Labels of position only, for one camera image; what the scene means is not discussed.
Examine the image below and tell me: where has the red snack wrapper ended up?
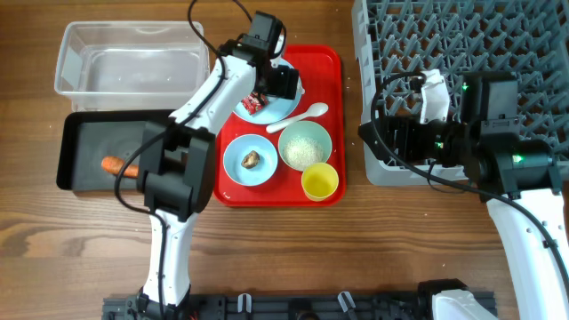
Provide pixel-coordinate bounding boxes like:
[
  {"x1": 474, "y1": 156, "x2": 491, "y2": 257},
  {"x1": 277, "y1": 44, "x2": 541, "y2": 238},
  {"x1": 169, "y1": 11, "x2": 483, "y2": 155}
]
[{"x1": 241, "y1": 92, "x2": 268, "y2": 116}]

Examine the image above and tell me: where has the green bowl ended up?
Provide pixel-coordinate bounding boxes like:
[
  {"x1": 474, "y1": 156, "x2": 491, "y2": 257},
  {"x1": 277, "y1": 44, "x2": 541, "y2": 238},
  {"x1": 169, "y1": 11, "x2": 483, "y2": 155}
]
[{"x1": 278, "y1": 121, "x2": 333, "y2": 170}]

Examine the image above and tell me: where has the white rice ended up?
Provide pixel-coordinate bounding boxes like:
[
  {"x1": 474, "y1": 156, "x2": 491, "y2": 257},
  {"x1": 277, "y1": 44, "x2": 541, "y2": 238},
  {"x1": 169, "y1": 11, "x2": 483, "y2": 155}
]
[{"x1": 283, "y1": 136, "x2": 324, "y2": 171}]

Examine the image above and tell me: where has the small light blue bowl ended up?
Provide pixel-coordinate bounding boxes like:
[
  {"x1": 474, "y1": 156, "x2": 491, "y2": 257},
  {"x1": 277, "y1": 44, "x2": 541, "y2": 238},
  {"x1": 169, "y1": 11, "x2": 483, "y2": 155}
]
[{"x1": 222, "y1": 134, "x2": 278, "y2": 187}]

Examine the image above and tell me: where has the brown mushroom piece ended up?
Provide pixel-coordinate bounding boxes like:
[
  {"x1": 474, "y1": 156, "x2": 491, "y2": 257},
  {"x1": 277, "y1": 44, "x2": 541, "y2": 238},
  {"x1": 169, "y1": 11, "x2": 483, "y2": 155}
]
[{"x1": 241, "y1": 150, "x2": 260, "y2": 169}]

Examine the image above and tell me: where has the orange carrot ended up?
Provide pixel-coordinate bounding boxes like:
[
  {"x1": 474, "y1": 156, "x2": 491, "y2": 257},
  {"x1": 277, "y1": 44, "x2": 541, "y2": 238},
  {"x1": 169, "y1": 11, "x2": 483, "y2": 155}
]
[{"x1": 101, "y1": 156, "x2": 139, "y2": 179}]

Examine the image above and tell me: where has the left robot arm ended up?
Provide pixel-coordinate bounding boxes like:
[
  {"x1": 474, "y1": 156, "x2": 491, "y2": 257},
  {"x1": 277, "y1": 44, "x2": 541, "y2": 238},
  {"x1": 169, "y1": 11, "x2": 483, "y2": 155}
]
[{"x1": 135, "y1": 12, "x2": 299, "y2": 319}]

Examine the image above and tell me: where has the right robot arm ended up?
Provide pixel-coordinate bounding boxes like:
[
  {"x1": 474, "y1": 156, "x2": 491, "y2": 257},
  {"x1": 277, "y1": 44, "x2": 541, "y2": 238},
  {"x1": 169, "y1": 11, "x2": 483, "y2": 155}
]
[{"x1": 358, "y1": 70, "x2": 568, "y2": 319}]

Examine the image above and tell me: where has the grey dishwasher rack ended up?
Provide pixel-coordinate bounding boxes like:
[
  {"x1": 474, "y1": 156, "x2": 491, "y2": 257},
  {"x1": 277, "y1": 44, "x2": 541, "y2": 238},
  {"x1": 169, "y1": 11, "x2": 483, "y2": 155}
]
[{"x1": 352, "y1": 0, "x2": 568, "y2": 186}]

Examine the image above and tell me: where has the large light blue plate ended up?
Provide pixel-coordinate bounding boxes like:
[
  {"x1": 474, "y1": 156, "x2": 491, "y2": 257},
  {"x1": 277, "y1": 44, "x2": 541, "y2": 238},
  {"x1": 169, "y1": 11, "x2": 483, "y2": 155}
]
[{"x1": 234, "y1": 79, "x2": 305, "y2": 124}]

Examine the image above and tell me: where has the white plastic spoon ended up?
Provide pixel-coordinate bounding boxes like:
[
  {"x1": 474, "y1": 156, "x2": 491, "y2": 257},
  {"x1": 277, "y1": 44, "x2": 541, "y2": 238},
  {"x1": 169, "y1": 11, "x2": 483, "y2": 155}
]
[{"x1": 266, "y1": 102, "x2": 329, "y2": 133}]

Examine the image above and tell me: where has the yellow plastic cup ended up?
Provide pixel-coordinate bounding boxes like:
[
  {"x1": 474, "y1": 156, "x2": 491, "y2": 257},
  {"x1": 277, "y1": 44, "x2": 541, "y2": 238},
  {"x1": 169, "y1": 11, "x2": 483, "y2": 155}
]
[{"x1": 301, "y1": 163, "x2": 340, "y2": 202}]

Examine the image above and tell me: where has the red serving tray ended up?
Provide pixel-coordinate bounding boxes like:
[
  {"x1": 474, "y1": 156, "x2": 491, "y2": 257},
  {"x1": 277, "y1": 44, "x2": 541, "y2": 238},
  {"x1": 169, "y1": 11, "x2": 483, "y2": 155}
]
[{"x1": 213, "y1": 45, "x2": 347, "y2": 207}]

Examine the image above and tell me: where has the clear plastic bin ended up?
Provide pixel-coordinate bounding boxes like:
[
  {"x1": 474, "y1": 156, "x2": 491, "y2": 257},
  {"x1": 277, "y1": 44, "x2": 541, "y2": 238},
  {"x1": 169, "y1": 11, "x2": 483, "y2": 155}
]
[{"x1": 54, "y1": 21, "x2": 210, "y2": 111}]

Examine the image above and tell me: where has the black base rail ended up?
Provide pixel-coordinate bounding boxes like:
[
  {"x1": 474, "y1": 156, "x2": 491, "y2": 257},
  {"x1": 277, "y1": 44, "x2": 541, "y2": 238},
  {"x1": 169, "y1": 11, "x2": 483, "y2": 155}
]
[{"x1": 100, "y1": 291, "x2": 497, "y2": 320}]

